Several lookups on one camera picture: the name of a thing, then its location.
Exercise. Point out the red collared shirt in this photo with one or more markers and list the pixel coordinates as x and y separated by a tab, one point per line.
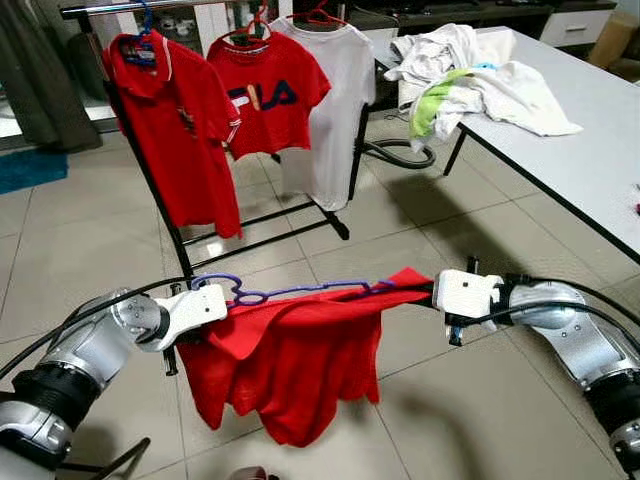
290	370

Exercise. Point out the purple plastic hanger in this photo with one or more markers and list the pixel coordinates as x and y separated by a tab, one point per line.
300	291

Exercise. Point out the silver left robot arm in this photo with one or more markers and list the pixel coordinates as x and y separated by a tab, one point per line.
80	350

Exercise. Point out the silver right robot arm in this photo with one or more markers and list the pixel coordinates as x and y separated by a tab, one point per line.
570	340

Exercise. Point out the blue hanger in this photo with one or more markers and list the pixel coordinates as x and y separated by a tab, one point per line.
140	55

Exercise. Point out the red polo shirt white trim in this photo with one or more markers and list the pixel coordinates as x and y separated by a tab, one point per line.
180	140

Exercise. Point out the white T-shirt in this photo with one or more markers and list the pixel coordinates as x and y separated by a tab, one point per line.
340	140

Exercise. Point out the white table black legs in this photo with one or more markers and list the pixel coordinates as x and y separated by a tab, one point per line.
590	150

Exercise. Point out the green white garment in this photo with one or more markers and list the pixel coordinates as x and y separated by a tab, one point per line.
430	105

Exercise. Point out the blue floor mat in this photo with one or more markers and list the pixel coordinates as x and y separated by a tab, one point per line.
30	170

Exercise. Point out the white crumpled garment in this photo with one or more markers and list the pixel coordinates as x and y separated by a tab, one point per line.
520	95

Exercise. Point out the red FILA T-shirt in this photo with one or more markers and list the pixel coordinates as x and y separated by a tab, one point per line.
270	130

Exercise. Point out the grey curtain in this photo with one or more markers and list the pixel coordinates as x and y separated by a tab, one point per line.
40	80

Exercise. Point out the white drawer cabinet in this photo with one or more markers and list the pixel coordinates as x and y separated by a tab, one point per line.
575	28

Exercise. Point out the black clothes rack silver bar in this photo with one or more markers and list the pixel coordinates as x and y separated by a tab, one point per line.
100	9

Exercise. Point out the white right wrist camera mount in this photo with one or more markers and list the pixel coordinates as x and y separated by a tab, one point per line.
465	295

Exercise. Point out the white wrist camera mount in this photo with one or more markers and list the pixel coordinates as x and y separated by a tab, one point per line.
465	295
190	310

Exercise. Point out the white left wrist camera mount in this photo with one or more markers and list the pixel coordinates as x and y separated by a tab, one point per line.
190	310

